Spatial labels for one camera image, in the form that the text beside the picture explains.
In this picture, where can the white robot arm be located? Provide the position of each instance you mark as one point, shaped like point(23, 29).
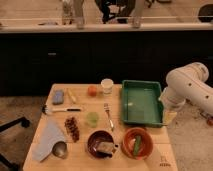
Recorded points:
point(187, 83)

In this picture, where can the grey cloth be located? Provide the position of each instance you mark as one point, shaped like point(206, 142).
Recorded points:
point(50, 135)

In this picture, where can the orange bowl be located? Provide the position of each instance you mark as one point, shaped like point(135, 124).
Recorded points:
point(128, 141)

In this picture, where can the green vegetable in bowl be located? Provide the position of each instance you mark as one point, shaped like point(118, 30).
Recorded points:
point(137, 145)

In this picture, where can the silver metal fork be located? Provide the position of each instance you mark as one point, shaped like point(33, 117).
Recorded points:
point(107, 110)

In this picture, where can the yellow banana-like stick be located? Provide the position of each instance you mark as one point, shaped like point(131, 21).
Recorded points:
point(72, 96)

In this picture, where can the dark brown bowl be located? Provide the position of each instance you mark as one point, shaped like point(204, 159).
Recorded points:
point(93, 141)

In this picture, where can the green plastic tray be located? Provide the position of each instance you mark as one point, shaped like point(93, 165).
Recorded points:
point(140, 104)

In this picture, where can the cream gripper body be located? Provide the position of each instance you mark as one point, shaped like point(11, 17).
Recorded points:
point(169, 114)

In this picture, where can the tan sponge in bowl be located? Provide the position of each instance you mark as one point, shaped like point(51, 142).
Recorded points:
point(106, 147)

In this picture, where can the green plastic cup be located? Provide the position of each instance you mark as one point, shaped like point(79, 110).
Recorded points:
point(92, 119)

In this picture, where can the metal measuring cup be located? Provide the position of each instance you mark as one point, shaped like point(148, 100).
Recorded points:
point(60, 150)

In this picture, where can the white cup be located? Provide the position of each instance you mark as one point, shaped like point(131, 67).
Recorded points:
point(107, 85)

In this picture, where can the black chair in background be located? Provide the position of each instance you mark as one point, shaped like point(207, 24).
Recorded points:
point(115, 9)

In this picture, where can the orange tomato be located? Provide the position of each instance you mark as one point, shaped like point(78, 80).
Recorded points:
point(92, 91)

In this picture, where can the blue sponge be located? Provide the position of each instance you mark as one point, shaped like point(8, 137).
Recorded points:
point(58, 97)

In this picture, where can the brown grape bunch toy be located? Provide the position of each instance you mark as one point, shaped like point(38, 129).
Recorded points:
point(72, 128)

